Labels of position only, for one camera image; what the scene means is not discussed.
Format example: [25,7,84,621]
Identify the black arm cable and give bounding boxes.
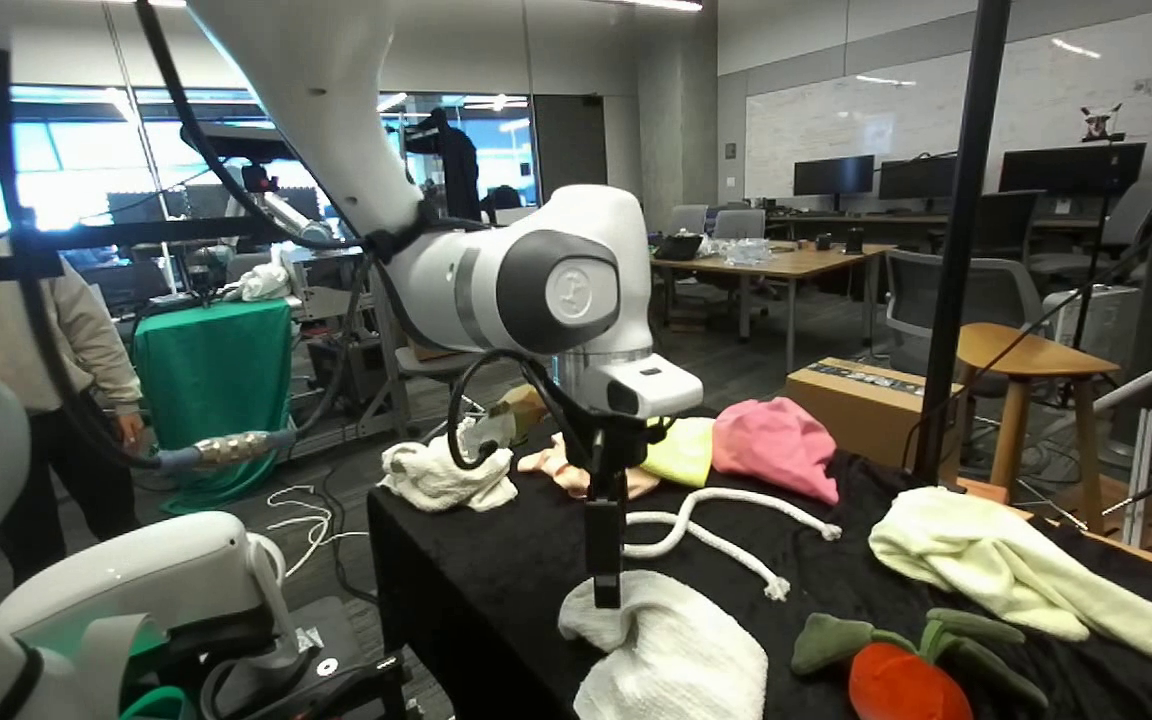
[13,0,580,476]

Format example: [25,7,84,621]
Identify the pale green towel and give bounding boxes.
[863,484,1152,670]

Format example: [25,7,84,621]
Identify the grey office chair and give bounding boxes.
[883,194,1050,355]

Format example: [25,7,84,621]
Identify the black velvet tablecloth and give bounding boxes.
[367,435,1152,720]

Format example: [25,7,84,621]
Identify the person in beige sweater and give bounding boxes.
[0,151,149,592]

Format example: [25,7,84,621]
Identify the person in dark clothes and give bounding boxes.
[402,106,489,226]

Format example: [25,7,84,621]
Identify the cardboard box black tape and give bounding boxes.
[786,351,968,476]

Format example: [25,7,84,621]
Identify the wooden conference table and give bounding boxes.
[654,240,904,377]

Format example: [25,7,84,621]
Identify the peach shirt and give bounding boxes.
[512,432,669,503]

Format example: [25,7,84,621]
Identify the black vertical pole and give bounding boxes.
[911,0,1014,489]

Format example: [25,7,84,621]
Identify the pink shirt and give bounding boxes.
[707,391,847,510]

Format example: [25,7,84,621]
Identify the yellow green towel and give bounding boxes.
[635,411,722,494]

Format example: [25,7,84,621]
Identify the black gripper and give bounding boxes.
[553,398,669,612]

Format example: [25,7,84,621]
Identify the black computer monitor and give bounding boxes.
[996,139,1148,206]
[793,151,879,206]
[878,151,963,207]

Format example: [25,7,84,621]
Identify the dark grey door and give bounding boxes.
[530,93,611,206]

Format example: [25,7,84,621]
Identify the orange turnip plushie green leaves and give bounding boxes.
[788,605,1054,720]

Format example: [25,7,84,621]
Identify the wooden stool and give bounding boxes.
[953,317,1126,524]

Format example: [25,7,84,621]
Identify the green fabric cart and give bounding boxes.
[132,297,305,516]

